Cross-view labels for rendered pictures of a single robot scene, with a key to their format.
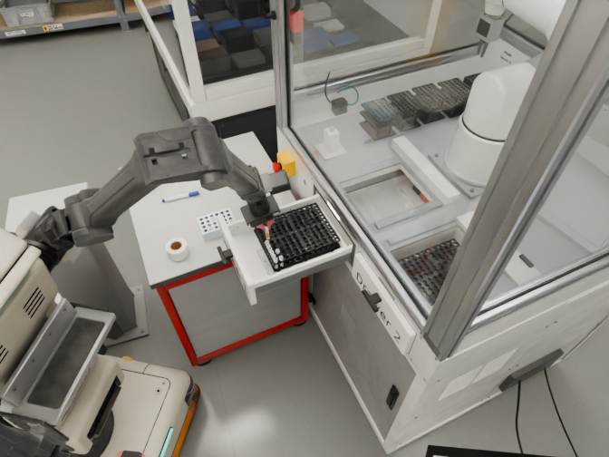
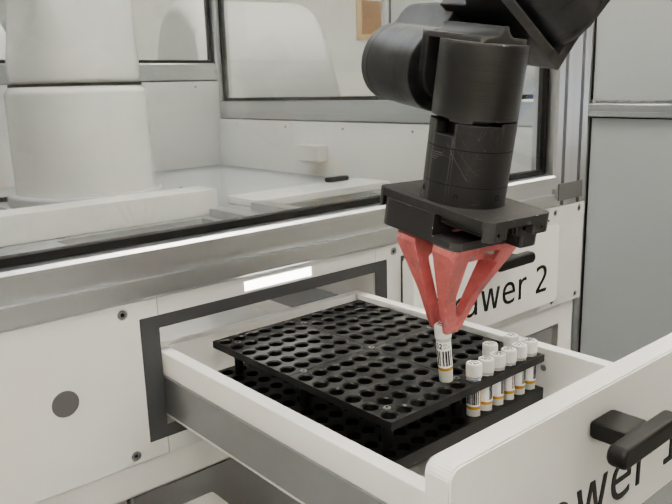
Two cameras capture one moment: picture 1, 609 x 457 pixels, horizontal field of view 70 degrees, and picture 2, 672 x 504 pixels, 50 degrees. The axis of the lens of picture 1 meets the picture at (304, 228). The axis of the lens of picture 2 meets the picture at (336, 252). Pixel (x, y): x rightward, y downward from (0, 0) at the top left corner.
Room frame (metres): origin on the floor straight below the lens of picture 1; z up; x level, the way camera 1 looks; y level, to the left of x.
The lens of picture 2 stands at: (1.06, 0.57, 1.12)
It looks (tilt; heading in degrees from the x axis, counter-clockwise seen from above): 13 degrees down; 254
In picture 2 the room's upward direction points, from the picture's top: 2 degrees counter-clockwise
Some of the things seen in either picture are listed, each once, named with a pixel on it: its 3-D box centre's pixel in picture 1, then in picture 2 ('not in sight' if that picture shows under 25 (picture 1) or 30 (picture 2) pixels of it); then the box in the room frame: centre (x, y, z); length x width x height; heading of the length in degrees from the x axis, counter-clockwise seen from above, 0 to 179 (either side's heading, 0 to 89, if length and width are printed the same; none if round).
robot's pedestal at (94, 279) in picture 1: (86, 274); not in sight; (1.07, 0.94, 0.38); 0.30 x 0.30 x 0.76; 19
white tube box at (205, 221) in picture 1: (217, 224); not in sight; (1.01, 0.31, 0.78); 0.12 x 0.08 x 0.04; 114
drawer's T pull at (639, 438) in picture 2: (226, 254); (627, 431); (0.78, 0.23, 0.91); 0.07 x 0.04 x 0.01; 25
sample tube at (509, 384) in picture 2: not in sight; (508, 376); (0.79, 0.10, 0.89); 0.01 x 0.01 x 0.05
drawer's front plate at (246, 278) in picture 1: (236, 257); (584, 463); (0.79, 0.21, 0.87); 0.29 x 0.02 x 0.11; 25
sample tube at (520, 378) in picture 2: not in sight; (518, 371); (0.78, 0.09, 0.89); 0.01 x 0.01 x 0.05
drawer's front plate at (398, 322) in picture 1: (381, 301); (487, 281); (0.64, -0.21, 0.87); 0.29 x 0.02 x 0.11; 25
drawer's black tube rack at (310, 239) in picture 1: (295, 238); (372, 382); (0.88, 0.03, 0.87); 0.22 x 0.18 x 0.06; 115
